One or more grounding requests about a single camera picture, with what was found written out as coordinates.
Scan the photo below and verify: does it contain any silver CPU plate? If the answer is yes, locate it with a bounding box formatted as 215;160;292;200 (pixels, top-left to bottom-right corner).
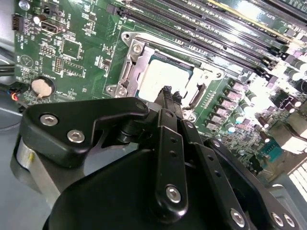
139;54;196;106

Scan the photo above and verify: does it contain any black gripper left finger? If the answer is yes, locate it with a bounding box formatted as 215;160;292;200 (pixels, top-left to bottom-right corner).
9;85;190;218

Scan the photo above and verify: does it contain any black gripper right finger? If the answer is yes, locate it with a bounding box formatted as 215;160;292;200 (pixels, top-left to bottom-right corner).
173;92;303;230

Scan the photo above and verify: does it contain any metal wire locking lever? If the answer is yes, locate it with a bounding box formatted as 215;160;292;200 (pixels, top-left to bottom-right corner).
134;35;224;80

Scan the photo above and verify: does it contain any metal socket cover frame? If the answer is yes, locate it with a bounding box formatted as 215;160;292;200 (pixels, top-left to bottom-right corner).
118;40;209;111

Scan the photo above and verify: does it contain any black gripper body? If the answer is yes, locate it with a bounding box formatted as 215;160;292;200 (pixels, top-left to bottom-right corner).
43;148;231;230

